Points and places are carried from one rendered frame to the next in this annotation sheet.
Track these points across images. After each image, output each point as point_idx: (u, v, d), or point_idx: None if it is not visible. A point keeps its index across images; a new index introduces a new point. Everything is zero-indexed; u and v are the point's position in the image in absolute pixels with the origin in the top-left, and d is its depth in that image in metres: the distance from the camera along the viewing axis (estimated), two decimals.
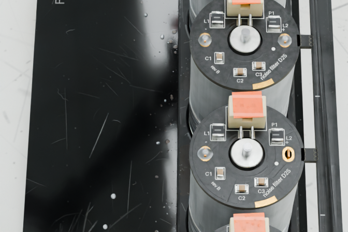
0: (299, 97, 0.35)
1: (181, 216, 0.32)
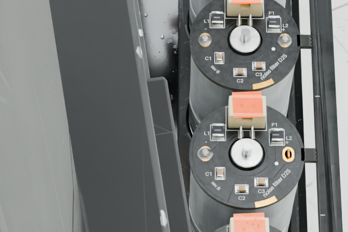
0: (299, 97, 0.35)
1: None
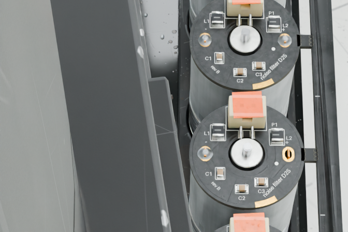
0: (299, 97, 0.35)
1: None
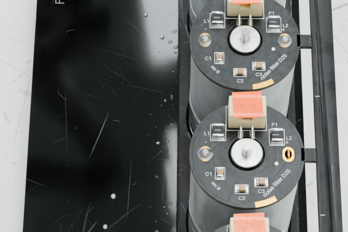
0: (299, 97, 0.35)
1: (181, 216, 0.32)
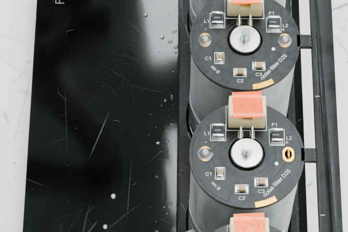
0: (299, 97, 0.35)
1: (181, 216, 0.32)
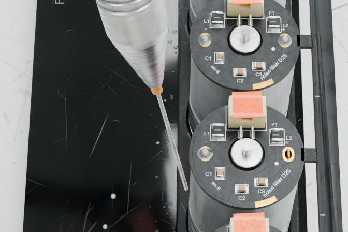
0: (299, 97, 0.35)
1: (181, 216, 0.32)
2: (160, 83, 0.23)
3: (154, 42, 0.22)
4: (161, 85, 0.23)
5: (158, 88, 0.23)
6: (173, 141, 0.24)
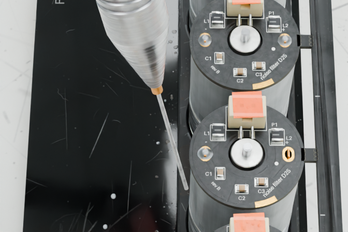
0: (299, 97, 0.35)
1: (181, 216, 0.32)
2: (160, 83, 0.23)
3: (154, 42, 0.22)
4: (161, 85, 0.23)
5: (158, 88, 0.23)
6: (173, 141, 0.24)
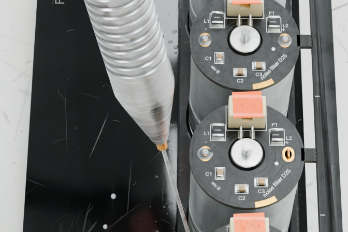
0: (299, 97, 0.35)
1: (181, 216, 0.32)
2: (165, 140, 0.24)
3: (160, 103, 0.23)
4: (166, 141, 0.24)
5: (163, 144, 0.24)
6: (177, 193, 0.25)
